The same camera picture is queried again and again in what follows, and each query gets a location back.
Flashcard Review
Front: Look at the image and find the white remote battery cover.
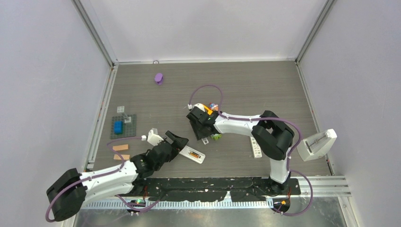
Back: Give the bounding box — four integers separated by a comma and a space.
201, 138, 209, 145

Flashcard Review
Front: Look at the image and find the white remote control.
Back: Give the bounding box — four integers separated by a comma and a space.
250, 137, 262, 158
179, 146, 206, 164

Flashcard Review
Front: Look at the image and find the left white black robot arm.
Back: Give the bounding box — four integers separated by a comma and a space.
45, 129, 189, 222

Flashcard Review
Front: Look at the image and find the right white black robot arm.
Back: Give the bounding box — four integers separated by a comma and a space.
186, 104, 294, 194

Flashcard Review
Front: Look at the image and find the yellow triangular toy block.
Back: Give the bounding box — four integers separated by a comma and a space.
203, 105, 213, 115

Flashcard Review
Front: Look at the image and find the green monster toy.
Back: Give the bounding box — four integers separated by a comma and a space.
210, 134, 222, 140

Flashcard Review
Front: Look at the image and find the small red blue figurine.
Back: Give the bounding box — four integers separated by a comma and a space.
209, 103, 218, 111

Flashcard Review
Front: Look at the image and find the wooden block lower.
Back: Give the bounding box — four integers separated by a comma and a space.
113, 154, 130, 160

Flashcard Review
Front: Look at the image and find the wooden block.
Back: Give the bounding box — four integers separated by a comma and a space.
113, 154, 130, 160
112, 144, 129, 152

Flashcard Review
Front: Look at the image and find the grey lego baseplate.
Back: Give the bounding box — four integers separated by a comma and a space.
110, 114, 137, 140

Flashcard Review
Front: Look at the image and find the wooden block upper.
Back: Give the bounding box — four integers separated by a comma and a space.
112, 144, 129, 152

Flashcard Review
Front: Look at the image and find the blue lego brick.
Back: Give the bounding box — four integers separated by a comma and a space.
113, 121, 124, 135

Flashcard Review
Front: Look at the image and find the small grey sticker tile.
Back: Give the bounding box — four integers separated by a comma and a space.
117, 106, 125, 113

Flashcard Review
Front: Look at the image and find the purple plastic cap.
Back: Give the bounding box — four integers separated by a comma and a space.
154, 73, 164, 85

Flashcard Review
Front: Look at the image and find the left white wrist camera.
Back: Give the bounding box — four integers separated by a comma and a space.
141, 128, 164, 146

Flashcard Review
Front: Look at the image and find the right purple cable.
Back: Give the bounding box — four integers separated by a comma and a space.
188, 84, 314, 217

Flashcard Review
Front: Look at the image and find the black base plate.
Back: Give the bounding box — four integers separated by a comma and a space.
124, 177, 301, 202

